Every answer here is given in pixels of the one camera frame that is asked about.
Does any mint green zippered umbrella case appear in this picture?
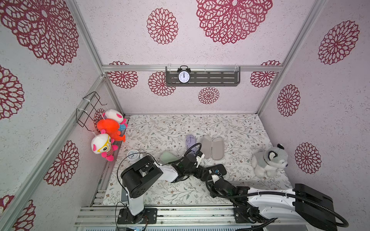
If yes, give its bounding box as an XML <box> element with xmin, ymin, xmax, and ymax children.
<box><xmin>160</xmin><ymin>151</ymin><xmax>181</xmax><ymax>165</ymax></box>

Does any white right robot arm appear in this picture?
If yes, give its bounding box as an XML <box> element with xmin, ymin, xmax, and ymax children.
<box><xmin>206</xmin><ymin>175</ymin><xmax>337</xmax><ymax>231</ymax></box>

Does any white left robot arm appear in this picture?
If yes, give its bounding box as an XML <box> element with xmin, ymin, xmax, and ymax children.
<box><xmin>120</xmin><ymin>152</ymin><xmax>208</xmax><ymax>217</ymax></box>

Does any purple folded umbrella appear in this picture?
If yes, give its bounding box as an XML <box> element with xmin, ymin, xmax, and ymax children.
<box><xmin>186</xmin><ymin>134</ymin><xmax>198</xmax><ymax>153</ymax></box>

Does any grey husky plush toy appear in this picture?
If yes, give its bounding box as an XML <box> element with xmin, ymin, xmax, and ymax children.
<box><xmin>251</xmin><ymin>143</ymin><xmax>288</xmax><ymax>179</ymax></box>

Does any white table alarm clock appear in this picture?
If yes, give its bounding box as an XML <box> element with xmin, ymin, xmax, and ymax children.
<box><xmin>127</xmin><ymin>150</ymin><xmax>143</xmax><ymax>164</ymax></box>

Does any grey tray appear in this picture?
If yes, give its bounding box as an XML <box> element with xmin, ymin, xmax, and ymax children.
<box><xmin>120</xmin><ymin>187</ymin><xmax>128</xmax><ymax>203</ymax></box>

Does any orange plush toy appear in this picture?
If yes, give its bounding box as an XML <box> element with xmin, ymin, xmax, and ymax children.
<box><xmin>96</xmin><ymin>118</ymin><xmax>126</xmax><ymax>142</ymax></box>

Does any striped plush doll with glasses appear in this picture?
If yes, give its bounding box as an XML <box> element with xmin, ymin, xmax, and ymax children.
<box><xmin>91</xmin><ymin>133</ymin><xmax>118</xmax><ymax>162</ymax></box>

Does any black alarm clock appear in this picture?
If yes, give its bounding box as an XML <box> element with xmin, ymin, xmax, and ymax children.
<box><xmin>177</xmin><ymin>65</ymin><xmax>191</xmax><ymax>84</ymax></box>

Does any white pink plush doll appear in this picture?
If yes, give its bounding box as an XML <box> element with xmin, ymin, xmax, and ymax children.
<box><xmin>103</xmin><ymin>109</ymin><xmax>128</xmax><ymax>131</ymax></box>

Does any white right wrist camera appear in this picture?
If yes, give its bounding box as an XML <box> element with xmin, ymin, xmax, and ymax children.
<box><xmin>211</xmin><ymin>174</ymin><xmax>222</xmax><ymax>184</ymax></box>

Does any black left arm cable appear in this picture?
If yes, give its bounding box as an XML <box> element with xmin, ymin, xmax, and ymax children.
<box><xmin>115</xmin><ymin>142</ymin><xmax>203</xmax><ymax>231</ymax></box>

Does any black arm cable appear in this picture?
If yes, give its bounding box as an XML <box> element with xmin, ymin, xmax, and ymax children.
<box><xmin>115</xmin><ymin>142</ymin><xmax>203</xmax><ymax>231</ymax></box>
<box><xmin>205</xmin><ymin>176</ymin><xmax>349</xmax><ymax>231</ymax></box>

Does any grey wall shelf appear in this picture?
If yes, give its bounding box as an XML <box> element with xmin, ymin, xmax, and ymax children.
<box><xmin>165</xmin><ymin>66</ymin><xmax>241</xmax><ymax>87</ymax></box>

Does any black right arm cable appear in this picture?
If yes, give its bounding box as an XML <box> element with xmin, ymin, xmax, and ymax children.
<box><xmin>205</xmin><ymin>176</ymin><xmax>349</xmax><ymax>231</ymax></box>

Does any black wire basket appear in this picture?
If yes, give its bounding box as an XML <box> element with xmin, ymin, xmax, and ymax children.
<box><xmin>75</xmin><ymin>91</ymin><xmax>107</xmax><ymax>132</ymax></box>

